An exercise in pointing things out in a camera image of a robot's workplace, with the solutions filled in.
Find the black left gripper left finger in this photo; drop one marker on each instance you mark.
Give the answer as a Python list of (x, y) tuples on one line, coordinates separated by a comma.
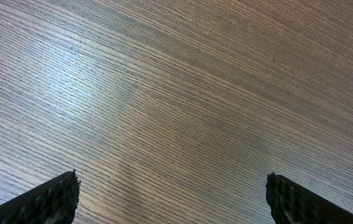
[(54, 201)]

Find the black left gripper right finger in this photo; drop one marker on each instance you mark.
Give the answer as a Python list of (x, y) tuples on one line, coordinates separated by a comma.
[(291, 203)]

